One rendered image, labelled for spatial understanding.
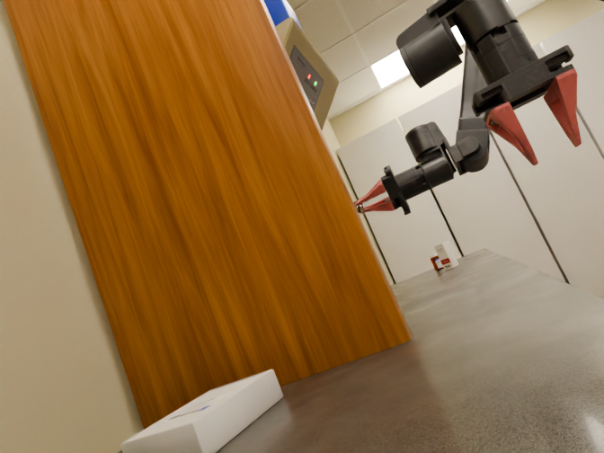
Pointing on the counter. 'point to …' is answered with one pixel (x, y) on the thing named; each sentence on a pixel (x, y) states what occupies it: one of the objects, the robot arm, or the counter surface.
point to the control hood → (287, 30)
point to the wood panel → (203, 195)
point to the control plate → (306, 76)
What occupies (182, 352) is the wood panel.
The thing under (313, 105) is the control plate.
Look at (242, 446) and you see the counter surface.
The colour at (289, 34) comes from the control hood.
